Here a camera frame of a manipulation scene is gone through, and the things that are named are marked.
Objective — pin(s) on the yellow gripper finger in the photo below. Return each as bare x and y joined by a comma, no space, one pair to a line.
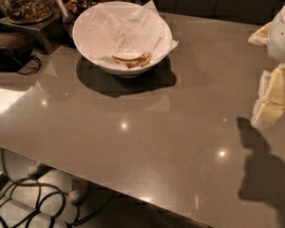
260,37
270,105

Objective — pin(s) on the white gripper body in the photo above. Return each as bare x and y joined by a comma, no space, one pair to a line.
282,35

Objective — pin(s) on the white bowl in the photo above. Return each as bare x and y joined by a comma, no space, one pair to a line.
78,33

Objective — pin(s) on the white paper liner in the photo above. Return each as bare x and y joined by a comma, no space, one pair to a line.
127,31

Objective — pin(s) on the dark wooden stand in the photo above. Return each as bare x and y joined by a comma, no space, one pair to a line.
47,35

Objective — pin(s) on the white table leg base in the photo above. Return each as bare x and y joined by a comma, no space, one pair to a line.
76,187

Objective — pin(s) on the glass jar of nuts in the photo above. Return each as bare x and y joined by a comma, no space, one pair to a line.
27,11

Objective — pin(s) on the black device with cable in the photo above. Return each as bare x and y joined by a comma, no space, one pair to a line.
16,54

